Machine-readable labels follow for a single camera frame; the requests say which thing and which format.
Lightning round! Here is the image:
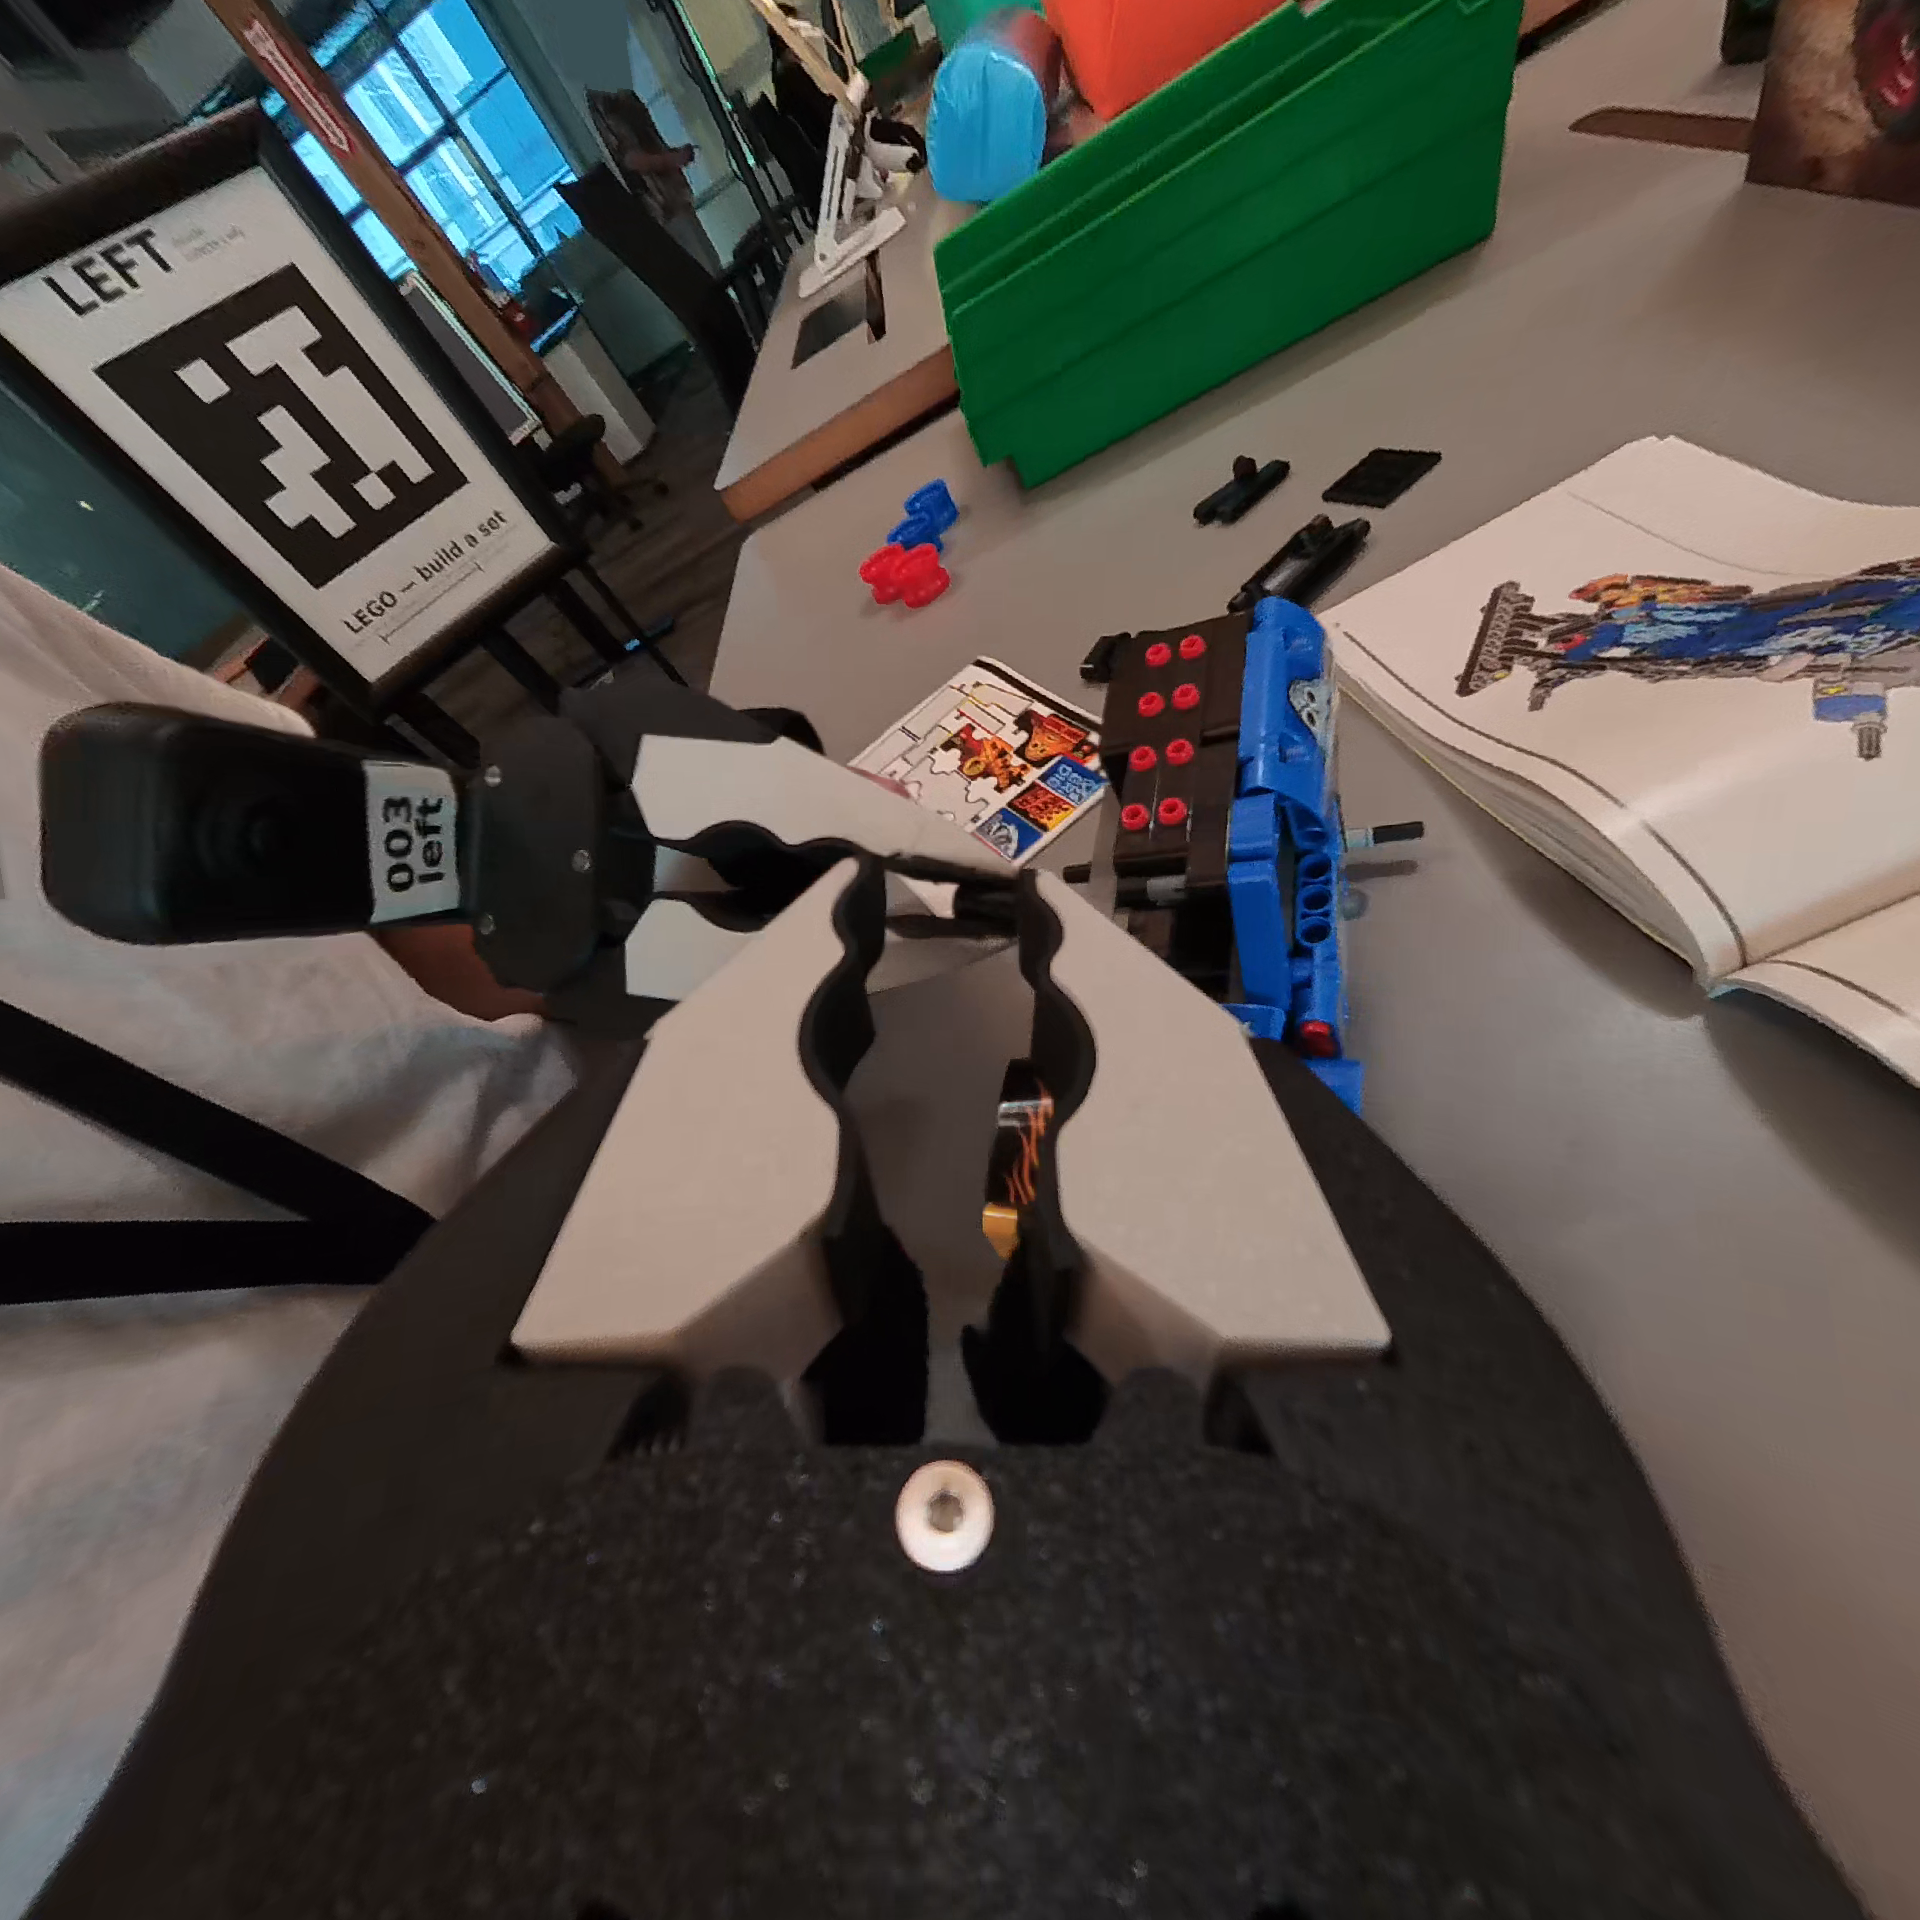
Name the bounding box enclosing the black flame lego tile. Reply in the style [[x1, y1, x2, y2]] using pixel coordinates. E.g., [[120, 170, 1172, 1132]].
[[975, 1057, 1061, 1259]]

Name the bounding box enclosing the green plastic bin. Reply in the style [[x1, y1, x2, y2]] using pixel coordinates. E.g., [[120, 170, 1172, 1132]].
[[932, 0, 1527, 492]]

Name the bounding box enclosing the orange plastic bin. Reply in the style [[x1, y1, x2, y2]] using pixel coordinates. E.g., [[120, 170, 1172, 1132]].
[[1042, 0, 1295, 122]]

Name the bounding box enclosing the person's left forearm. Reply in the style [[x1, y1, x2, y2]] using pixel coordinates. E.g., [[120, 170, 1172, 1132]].
[[374, 915, 512, 1024]]

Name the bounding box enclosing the lego instruction booklet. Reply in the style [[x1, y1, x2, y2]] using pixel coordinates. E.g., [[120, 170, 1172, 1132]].
[[1318, 434, 1920, 1089]]

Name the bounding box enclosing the light blue round object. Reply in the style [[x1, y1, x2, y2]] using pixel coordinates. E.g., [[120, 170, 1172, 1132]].
[[927, 36, 1049, 208]]

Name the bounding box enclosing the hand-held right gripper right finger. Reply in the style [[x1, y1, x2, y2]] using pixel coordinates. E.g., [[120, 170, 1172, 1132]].
[[1001, 871, 1391, 1442]]

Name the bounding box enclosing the window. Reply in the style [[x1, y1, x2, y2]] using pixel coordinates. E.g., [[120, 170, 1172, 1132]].
[[263, 0, 590, 295]]

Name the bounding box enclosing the lego truck model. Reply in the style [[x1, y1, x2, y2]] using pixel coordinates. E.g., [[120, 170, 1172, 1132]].
[[1063, 596, 1426, 1120]]

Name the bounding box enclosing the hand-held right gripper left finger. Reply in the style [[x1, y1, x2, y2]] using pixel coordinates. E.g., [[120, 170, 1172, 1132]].
[[509, 857, 889, 1444]]

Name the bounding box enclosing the long black lego piece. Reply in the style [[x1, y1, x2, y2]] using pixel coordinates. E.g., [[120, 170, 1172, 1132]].
[[1245, 515, 1370, 609]]

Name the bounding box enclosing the white desk stand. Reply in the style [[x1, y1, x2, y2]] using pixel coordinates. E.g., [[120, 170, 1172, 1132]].
[[796, 75, 932, 301]]

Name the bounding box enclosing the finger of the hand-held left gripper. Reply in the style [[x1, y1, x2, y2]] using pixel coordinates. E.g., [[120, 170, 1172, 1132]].
[[621, 891, 788, 1003], [625, 731, 1040, 928]]

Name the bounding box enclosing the black white marker sign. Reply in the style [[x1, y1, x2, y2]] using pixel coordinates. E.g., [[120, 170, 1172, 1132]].
[[0, 113, 576, 707]]

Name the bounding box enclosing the wooden post red label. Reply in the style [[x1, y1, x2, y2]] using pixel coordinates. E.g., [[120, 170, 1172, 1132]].
[[210, 0, 586, 453]]

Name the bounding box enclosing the printed truck toy box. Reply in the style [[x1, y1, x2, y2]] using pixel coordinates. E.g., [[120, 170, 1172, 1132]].
[[1746, 0, 1920, 208]]

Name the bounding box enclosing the sticker sheet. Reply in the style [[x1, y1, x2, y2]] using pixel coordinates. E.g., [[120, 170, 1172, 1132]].
[[848, 657, 1114, 876]]

